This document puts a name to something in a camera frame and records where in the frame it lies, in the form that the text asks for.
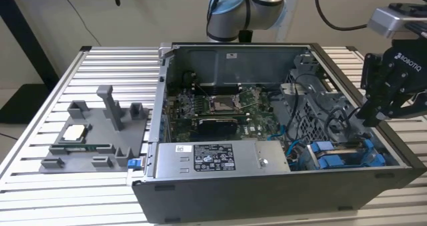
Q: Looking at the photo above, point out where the grey parts rack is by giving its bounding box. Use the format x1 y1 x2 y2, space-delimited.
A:
39 85 152 174

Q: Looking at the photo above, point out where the silver power supply unit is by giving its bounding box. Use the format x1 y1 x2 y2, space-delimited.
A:
153 140 291 180

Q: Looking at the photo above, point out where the green motherboard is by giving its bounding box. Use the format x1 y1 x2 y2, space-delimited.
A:
164 85 284 144

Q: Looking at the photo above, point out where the black graphics card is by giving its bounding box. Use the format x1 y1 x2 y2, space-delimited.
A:
195 117 240 138

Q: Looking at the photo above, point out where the black disk wire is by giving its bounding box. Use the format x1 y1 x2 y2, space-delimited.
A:
324 105 366 143

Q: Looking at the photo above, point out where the green RAM stick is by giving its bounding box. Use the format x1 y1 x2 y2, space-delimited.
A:
61 144 112 152

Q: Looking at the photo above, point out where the long black wire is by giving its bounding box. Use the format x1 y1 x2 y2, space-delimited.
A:
287 72 318 141

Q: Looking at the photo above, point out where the thin black wall cable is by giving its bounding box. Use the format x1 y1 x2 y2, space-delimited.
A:
56 0 99 46

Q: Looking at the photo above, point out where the black monitor stand pole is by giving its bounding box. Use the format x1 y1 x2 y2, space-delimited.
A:
0 0 61 87

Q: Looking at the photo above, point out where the blue wire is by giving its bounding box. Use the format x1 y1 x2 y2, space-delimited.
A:
268 132 307 140

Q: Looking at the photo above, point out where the black stand base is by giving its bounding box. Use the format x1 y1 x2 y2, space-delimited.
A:
0 83 52 124

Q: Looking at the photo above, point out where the metal socket cover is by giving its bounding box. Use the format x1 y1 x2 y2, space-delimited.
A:
236 88 264 106

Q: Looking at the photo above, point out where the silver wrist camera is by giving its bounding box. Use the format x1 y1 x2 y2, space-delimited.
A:
366 2 427 40

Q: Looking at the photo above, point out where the silver CPU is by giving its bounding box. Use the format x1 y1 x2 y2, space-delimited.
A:
61 124 91 141

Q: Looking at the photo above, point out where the thick black wrist cable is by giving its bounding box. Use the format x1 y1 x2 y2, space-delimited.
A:
314 0 370 31

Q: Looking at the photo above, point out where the thin locking lever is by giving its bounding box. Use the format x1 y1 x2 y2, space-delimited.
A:
195 82 215 98

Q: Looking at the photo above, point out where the CPU socket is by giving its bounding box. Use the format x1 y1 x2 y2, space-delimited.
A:
207 95 240 114

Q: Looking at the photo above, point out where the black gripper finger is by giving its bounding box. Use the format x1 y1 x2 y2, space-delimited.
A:
362 90 427 127
355 52 390 119

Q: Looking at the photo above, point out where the black open PC case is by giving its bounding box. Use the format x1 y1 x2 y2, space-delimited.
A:
131 41 427 225

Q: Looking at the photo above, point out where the blue disk carrier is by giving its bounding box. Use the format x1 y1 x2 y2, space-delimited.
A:
318 157 388 170

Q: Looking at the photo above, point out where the hard disk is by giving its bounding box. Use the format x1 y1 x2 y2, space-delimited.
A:
306 138 390 167

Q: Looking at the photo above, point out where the metal disk bay cage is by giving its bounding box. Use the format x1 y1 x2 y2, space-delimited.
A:
279 68 380 148

